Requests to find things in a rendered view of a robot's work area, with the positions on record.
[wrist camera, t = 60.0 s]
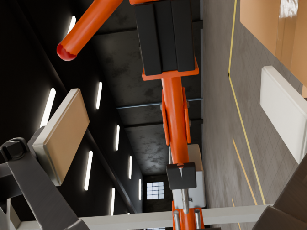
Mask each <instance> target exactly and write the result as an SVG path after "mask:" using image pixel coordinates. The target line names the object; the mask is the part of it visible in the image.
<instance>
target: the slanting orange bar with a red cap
mask: <svg viewBox="0 0 307 230"><path fill-rule="evenodd" d="M122 1H123V0H94V2H93V3H92V4H91V5H90V7H89V8H88V9H87V11H86V12H85V13H84V14H83V15H82V17H81V18H80V19H79V20H78V22H77V23H76V24H75V25H74V27H73V28H72V29H71V30H70V32H69V33H68V34H67V35H66V37H65V38H64V39H63V40H62V41H61V42H60V43H59V44H58V46H57V54H58V55H59V57H60V58H61V59H63V60H65V61H70V60H73V59H75V58H76V57H77V54H78V53H79V52H80V50H81V49H82V48H83V47H84V46H85V45H86V43H87V42H88V41H89V40H90V39H91V38H92V37H93V35H94V34H95V33H96V32H97V31H98V29H99V28H100V27H101V26H102V25H103V24H104V22H105V21H106V20H107V19H108V18H109V16H110V15H111V14H112V13H113V12H114V10H115V9H116V8H117V7H118V6H119V5H120V4H121V3H122Z"/></svg>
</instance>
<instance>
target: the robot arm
mask: <svg viewBox="0 0 307 230"><path fill-rule="evenodd" d="M260 105H261V107H262V108H263V110H264V111H265V113H266V114H267V116H268V118H269V119H270V121H271V122H272V124H273V125H274V127H275V128H276V130H277V131H278V133H279V135H280V136H281V138H282V139H283V141H284V142H285V144H286V146H287V147H288V149H289V150H290V152H291V153H292V155H293V156H294V158H295V160H296V161H297V163H298V164H299V165H298V167H297V169H296V170H295V172H294V173H293V175H292V177H291V178H290V180H289V181H288V183H287V185H286V186H285V187H284V189H283V191H282V192H281V194H280V195H279V197H278V199H277V200H276V202H275V203H274V205H273V206H270V205H268V206H267V207H266V208H265V210H264V211H263V213H262V215H261V216H260V218H259V219H258V221H257V222H256V224H255V225H254V227H253V228H252V230H307V97H306V98H303V97H302V96H301V95H300V94H299V93H298V92H297V91H296V90H295V89H294V88H293V87H292V86H291V85H290V84H289V83H288V82H287V81H286V80H285V79H284V78H283V77H282V76H281V74H280V73H279V72H278V71H277V70H276V69H275V68H274V67H272V66H264V67H263V68H262V74H261V90H260ZM89 122H90V120H89V118H88V114H87V111H86V108H85V104H84V101H83V97H82V94H81V91H80V89H78V88H77V89H71V90H70V92H69V93H68V94H67V96H66V97H65V99H64V100H63V102H62V103H61V105H60V106H59V107H58V109H57V110H56V112H55V113H54V115H53V116H52V118H51V119H50V121H49V122H48V123H47V125H43V126H42V127H40V128H39V129H38V130H37V131H36V132H35V133H34V135H33V136H32V137H31V140H29V142H28V143H26V140H25V139H24V138H21V137H18V138H14V139H11V140H9V141H7V142H5V143H4V144H3V145H2V146H1V147H0V151H1V153H2V155H3V157H4V159H5V161H6V163H3V164H0V230H10V203H11V198H13V197H15V196H19V195H22V194H23V196H24V197H25V199H26V201H27V203H28V205H29V207H30V209H31V211H32V213H33V215H34V216H35V218H36V220H37V222H38V224H39V226H40V228H41V230H90V229H89V228H88V226H87V225H86V223H85V222H84V221H83V220H82V219H79V218H78V217H77V215H76V214H75V213H74V211H73V210H72V209H71V207H70V206H69V204H68V203H67V201H66V200H65V199H64V197H63V196H62V194H61V193H60V192H59V190H58V189H57V188H56V186H61V184H62V183H63V181H64V178H65V176H66V174H67V172H68V169H69V167H70V165H71V163H72V160H73V158H74V156H75V154H76V152H77V149H78V147H79V145H80V143H81V140H82V138H83V136H84V134H85V131H86V129H87V127H88V124H89Z"/></svg>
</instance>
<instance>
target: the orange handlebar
mask: <svg viewBox="0 0 307 230"><path fill-rule="evenodd" d="M162 86H163V89H162V103H161V104H160V108H161V110H162V116H163V128H164V131H165V138H166V144H167V145H169V144H170V146H171V153H172V160H173V164H176V163H186V162H189V156H188V146H187V143H191V137H190V126H191V120H190V119H189V116H188V108H189V101H188V100H186V95H185V88H184V87H182V85H181V76H180V77H172V78H162ZM179 212H180V221H181V228H182V230H195V229H196V227H195V217H194V208H189V214H184V211H183V209H179Z"/></svg>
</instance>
